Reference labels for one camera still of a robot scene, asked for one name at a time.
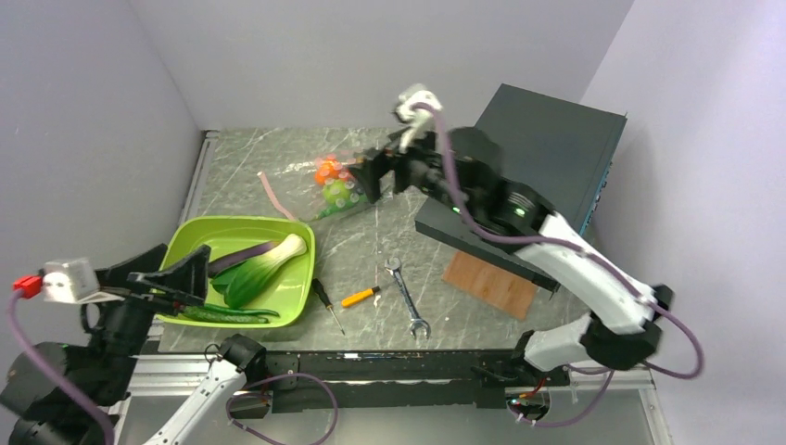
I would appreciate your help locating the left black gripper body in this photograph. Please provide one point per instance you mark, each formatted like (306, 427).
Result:
(129, 320)

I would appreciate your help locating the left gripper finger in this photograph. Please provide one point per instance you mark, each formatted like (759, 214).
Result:
(117, 275)
(183, 284)

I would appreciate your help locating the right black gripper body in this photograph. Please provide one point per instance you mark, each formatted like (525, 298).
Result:
(422, 166)

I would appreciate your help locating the green apple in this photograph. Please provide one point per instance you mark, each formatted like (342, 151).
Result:
(341, 193)

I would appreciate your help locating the orange fruit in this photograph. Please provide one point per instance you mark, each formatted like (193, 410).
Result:
(328, 169)

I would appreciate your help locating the clear zip top bag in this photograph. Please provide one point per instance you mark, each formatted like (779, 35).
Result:
(309, 198)

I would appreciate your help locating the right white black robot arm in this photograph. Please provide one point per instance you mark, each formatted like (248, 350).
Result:
(461, 171)

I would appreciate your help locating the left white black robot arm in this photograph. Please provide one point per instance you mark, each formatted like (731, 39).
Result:
(61, 393)

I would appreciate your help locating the purple eggplant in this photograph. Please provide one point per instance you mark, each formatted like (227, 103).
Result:
(231, 260)

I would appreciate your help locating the dark green cucumber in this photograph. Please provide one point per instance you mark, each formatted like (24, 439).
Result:
(222, 315)

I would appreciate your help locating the green bok choy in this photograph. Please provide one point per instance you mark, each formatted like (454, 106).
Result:
(248, 279)

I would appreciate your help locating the silver open-end wrench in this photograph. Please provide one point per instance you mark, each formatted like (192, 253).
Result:
(417, 323)

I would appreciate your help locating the green plastic tray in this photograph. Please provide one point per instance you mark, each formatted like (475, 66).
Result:
(288, 290)

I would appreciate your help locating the black yellow screwdriver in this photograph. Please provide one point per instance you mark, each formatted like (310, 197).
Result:
(319, 290)

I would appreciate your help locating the orange utility knife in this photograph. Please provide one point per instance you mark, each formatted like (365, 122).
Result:
(359, 296)

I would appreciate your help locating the large dark grey box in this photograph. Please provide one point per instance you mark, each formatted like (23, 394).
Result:
(561, 149)

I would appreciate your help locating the brown wooden board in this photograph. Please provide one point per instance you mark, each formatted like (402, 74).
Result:
(498, 288)

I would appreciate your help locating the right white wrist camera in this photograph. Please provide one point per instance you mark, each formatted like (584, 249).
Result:
(415, 110)

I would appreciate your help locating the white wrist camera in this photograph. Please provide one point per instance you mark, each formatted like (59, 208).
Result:
(72, 282)
(415, 110)

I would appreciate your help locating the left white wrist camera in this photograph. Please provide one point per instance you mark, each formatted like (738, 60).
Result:
(72, 282)

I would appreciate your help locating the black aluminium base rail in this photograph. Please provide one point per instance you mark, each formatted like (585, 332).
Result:
(298, 380)

